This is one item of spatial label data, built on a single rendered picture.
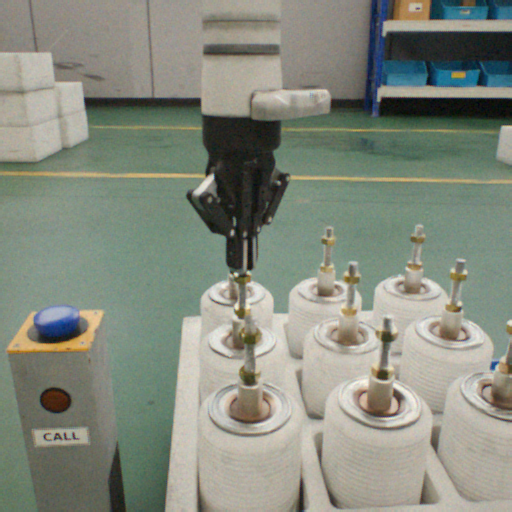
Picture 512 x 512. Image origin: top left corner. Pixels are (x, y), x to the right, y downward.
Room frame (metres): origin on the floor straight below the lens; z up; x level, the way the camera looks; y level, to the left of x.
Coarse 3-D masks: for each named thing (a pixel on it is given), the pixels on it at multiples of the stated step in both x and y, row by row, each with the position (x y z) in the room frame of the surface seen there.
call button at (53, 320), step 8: (40, 312) 0.42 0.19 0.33; (48, 312) 0.42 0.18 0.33; (56, 312) 0.42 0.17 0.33; (64, 312) 0.42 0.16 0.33; (72, 312) 0.42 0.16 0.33; (40, 320) 0.41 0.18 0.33; (48, 320) 0.40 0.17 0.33; (56, 320) 0.40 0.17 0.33; (64, 320) 0.41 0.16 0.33; (72, 320) 0.41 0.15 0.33; (40, 328) 0.40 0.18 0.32; (48, 328) 0.40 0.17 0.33; (56, 328) 0.40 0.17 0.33; (64, 328) 0.40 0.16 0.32; (72, 328) 0.41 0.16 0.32
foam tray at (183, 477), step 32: (192, 320) 0.68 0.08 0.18; (192, 352) 0.59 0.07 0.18; (288, 352) 0.59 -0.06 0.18; (192, 384) 0.52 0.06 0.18; (288, 384) 0.52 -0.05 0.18; (192, 416) 0.46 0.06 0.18; (192, 448) 0.41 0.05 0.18; (320, 448) 0.44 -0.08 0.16; (192, 480) 0.37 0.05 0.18; (320, 480) 0.37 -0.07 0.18; (448, 480) 0.37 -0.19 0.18
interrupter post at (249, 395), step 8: (240, 384) 0.38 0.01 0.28; (248, 384) 0.38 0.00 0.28; (256, 384) 0.38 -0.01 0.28; (240, 392) 0.38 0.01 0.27; (248, 392) 0.38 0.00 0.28; (256, 392) 0.38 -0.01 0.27; (240, 400) 0.38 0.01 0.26; (248, 400) 0.38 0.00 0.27; (256, 400) 0.38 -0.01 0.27; (240, 408) 0.38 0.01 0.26; (248, 408) 0.38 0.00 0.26; (256, 408) 0.38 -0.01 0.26
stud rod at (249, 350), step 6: (246, 318) 0.38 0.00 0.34; (252, 318) 0.38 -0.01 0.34; (246, 324) 0.38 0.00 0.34; (252, 324) 0.38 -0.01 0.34; (246, 330) 0.38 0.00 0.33; (252, 330) 0.38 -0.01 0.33; (246, 348) 0.38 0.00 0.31; (252, 348) 0.38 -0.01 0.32; (246, 354) 0.38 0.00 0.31; (252, 354) 0.38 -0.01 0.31; (246, 360) 0.38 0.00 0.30; (252, 360) 0.38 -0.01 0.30; (246, 366) 0.38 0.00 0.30; (252, 366) 0.38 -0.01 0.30
